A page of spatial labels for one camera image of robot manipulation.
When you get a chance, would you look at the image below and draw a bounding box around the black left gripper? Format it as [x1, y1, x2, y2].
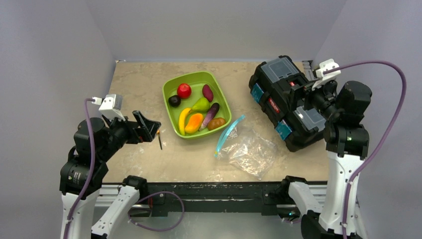
[98, 109, 160, 160]

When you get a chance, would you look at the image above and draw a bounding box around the dark purple fake fig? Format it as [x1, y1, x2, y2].
[168, 95, 182, 108]

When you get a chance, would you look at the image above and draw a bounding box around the yellow fake banana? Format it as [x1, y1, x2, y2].
[178, 108, 191, 136]

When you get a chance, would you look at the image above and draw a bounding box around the orange fake fruit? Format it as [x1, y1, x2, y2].
[184, 113, 204, 134]

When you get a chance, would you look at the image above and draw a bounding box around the red fake apple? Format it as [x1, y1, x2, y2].
[177, 83, 192, 99]

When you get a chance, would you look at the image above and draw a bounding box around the green fake pear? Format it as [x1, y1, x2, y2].
[191, 97, 211, 113]

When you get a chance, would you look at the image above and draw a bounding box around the purple fake eggplant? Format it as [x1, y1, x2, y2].
[199, 103, 220, 131]

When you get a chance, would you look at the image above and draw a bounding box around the brown fake kiwi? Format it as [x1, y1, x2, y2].
[207, 118, 226, 130]

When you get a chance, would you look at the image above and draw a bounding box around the clear zip top bag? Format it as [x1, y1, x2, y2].
[214, 115, 278, 180]

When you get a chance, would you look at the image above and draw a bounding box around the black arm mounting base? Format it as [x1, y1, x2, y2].
[116, 175, 312, 219]

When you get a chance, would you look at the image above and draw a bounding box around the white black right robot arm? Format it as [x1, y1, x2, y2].
[279, 80, 372, 239]

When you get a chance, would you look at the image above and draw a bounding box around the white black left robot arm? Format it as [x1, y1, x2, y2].
[59, 111, 161, 239]

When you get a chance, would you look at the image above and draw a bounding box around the black plastic toolbox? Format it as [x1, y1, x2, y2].
[248, 55, 325, 152]

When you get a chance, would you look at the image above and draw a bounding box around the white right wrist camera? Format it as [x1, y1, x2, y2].
[312, 59, 341, 91]

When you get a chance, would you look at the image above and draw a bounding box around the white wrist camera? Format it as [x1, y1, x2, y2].
[312, 59, 341, 91]
[91, 94, 126, 121]

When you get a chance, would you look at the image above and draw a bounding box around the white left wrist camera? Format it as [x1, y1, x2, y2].
[91, 94, 126, 121]

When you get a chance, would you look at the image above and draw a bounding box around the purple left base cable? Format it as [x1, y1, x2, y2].
[127, 191, 185, 232]

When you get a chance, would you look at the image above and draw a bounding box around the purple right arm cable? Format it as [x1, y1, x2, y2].
[324, 60, 408, 239]

